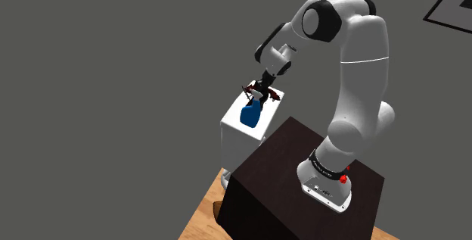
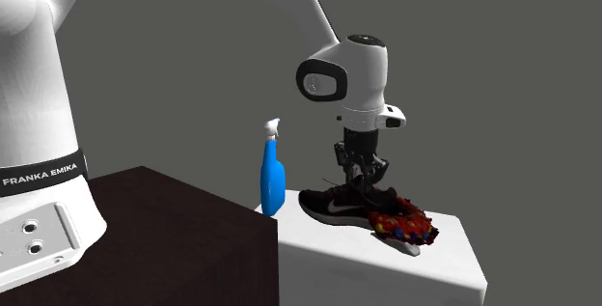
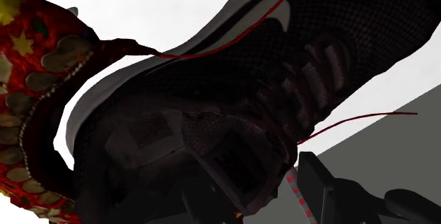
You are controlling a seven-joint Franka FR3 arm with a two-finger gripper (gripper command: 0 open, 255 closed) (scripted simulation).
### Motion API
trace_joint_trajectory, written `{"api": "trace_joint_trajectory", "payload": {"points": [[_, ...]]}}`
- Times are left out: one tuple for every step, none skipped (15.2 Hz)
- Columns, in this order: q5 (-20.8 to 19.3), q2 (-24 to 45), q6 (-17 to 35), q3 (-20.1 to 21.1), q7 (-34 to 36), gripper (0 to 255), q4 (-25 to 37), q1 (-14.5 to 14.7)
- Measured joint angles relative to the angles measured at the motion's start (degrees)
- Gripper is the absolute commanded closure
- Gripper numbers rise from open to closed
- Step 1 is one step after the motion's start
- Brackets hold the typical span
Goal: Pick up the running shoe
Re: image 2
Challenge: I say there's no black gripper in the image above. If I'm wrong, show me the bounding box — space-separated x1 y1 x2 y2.
333 126 391 188

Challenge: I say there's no black sneaker white logo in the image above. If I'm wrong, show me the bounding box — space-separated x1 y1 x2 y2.
297 181 402 230

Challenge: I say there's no red patterned shoe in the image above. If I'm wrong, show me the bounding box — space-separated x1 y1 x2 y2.
367 195 441 258

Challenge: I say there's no blue spray bottle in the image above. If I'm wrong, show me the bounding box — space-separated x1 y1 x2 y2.
260 117 287 218

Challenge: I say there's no white block table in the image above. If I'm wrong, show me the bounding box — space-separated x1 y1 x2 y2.
254 188 489 306

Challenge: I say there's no dark brown robot stand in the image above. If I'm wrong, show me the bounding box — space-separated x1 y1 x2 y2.
0 165 281 306

